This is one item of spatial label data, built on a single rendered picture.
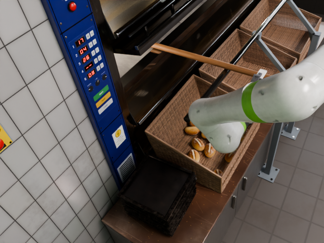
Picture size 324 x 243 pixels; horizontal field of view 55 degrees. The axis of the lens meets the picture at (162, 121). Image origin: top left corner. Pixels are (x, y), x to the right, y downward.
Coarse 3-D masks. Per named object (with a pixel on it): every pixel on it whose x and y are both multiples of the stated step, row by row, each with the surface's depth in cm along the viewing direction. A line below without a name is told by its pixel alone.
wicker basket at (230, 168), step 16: (192, 80) 199; (176, 96) 187; (192, 96) 201; (160, 112) 178; (176, 112) 190; (160, 128) 180; (176, 128) 192; (256, 128) 191; (160, 144) 170; (176, 144) 194; (240, 144) 189; (176, 160) 172; (192, 160) 162; (208, 160) 184; (224, 160) 182; (240, 160) 181; (208, 176) 165; (224, 176) 161
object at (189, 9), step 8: (168, 0) 156; (176, 0) 152; (184, 0) 149; (200, 0) 147; (160, 8) 151; (168, 8) 147; (176, 8) 144; (192, 8) 144; (160, 16) 142; (168, 16) 140; (184, 16) 140; (136, 24) 144; (152, 24) 138; (128, 32) 139; (160, 32) 129; (120, 40) 135; (128, 40) 132; (136, 40) 130; (152, 40) 127; (112, 48) 131; (120, 48) 128; (128, 48) 126; (144, 48) 124
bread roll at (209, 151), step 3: (207, 144) 186; (210, 144) 185; (207, 147) 184; (210, 147) 183; (204, 150) 185; (207, 150) 182; (210, 150) 182; (213, 150) 183; (204, 153) 185; (207, 153) 182; (210, 153) 182; (213, 153) 183; (207, 156) 183; (210, 156) 182
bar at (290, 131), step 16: (288, 0) 192; (272, 16) 175; (304, 16) 195; (256, 32) 165; (320, 32) 197; (208, 96) 137; (288, 128) 261; (272, 144) 213; (272, 160) 224; (272, 176) 237
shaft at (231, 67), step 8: (160, 48) 161; (168, 48) 159; (184, 56) 156; (192, 56) 153; (200, 56) 151; (216, 64) 147; (224, 64) 145; (232, 64) 144; (240, 72) 142; (248, 72) 140; (256, 72) 138
